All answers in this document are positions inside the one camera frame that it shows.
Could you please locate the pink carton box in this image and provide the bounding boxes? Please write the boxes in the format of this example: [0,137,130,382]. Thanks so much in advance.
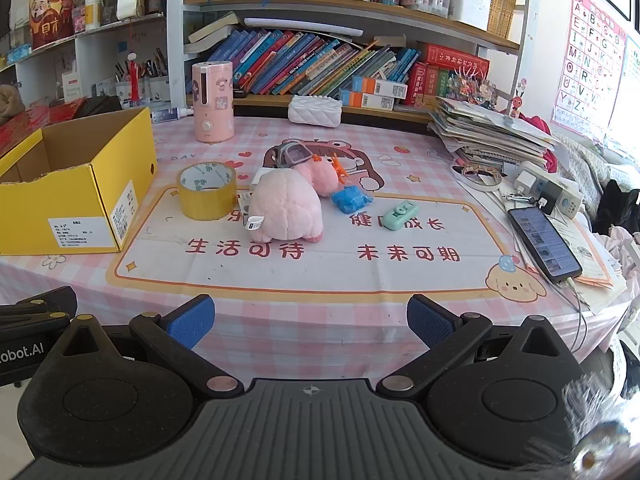
[192,60,236,143]

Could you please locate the blue plastic packet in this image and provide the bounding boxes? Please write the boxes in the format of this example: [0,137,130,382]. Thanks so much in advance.
[331,186,373,216]

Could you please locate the yellow tape roll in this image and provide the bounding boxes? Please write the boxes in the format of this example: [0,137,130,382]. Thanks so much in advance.
[176,161,238,221]

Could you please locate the alphabet wall poster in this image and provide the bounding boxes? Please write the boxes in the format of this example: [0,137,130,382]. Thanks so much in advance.
[551,0,628,136]

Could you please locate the set of yellow books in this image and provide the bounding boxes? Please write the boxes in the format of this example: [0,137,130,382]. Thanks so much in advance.
[487,0,522,39]

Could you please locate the white plug adapter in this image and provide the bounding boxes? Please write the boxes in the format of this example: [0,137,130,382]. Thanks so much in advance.
[515,161,540,194]

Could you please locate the white box red stripe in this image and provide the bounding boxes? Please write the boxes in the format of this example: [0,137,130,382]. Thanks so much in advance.
[62,71,84,102]

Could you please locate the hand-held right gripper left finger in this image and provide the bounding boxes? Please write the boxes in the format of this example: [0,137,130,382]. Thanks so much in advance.
[49,294,246,397]

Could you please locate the pink checkered printed tablecloth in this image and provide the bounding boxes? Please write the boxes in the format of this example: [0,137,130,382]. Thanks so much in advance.
[0,115,632,382]

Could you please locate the red paper sheets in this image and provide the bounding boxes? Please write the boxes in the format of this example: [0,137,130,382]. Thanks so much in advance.
[0,101,87,157]

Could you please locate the white shelf unit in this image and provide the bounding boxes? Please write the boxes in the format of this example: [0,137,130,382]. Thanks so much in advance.
[0,10,170,111]

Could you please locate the loose paper sheets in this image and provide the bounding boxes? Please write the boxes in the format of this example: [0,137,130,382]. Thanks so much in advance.
[460,170,629,312]

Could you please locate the row of blue leaning books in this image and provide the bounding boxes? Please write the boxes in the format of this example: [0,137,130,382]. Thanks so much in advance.
[205,30,422,99]

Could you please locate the grey blanket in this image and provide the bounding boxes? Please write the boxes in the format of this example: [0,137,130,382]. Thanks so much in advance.
[550,132,617,192]

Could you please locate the flat stacked books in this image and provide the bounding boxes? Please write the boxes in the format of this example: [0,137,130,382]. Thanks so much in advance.
[187,12,242,54]

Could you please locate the brown cloth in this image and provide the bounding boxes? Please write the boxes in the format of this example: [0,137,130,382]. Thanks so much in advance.
[0,85,22,124]

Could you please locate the group of pen holders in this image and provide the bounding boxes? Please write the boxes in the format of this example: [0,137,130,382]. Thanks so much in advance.
[114,49,172,107]

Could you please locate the mint green toy camera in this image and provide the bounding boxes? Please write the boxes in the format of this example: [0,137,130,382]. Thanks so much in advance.
[381,201,420,231]

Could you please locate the red tassel charm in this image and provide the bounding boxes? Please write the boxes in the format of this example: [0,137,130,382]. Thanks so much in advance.
[127,52,141,102]

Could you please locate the red thick dictionaries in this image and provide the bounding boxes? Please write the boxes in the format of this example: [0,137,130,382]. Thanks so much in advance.
[407,42,491,109]

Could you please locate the stack of papers and booklets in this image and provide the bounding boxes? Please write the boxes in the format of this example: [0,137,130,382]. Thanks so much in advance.
[427,96,563,166]

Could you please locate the orange and white carton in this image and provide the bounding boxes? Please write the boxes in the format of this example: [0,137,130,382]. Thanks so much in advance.
[340,90,396,111]
[352,76,408,99]

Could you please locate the black electric keyboard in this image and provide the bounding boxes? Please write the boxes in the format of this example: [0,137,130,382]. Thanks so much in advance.
[79,95,124,115]

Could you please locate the small pink duck plush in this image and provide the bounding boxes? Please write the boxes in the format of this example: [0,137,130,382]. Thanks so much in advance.
[264,142,351,197]

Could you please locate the wooden bookshelf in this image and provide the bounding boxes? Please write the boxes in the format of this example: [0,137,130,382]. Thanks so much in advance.
[167,0,532,122]

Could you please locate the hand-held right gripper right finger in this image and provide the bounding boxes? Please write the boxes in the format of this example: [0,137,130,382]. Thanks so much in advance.
[375,294,573,397]

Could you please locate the large pink plush toy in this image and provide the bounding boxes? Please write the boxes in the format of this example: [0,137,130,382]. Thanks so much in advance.
[247,169,325,244]

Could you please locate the patterned washi tape roll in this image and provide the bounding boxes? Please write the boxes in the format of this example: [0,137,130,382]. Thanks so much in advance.
[462,162,503,187]

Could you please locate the black smartphone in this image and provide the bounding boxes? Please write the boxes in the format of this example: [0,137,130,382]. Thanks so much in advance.
[507,206,583,283]

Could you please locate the white power strip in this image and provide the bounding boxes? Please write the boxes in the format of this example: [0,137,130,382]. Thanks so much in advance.
[536,174,584,219]

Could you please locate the white phone cable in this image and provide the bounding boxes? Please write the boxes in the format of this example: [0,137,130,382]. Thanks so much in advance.
[564,279,589,355]

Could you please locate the red fortune god decoration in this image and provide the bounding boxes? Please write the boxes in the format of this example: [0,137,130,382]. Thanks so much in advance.
[27,0,76,51]

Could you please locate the dark cloth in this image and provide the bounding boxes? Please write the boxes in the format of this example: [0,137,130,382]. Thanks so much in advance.
[594,179,640,242]

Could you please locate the yellow cardboard box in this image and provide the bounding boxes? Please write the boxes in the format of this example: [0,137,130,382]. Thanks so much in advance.
[0,106,159,256]

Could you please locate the white quilted tissue box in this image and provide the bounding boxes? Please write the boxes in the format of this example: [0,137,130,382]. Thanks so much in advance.
[288,95,343,127]

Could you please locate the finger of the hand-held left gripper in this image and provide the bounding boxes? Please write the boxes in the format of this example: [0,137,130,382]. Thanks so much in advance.
[0,286,78,332]

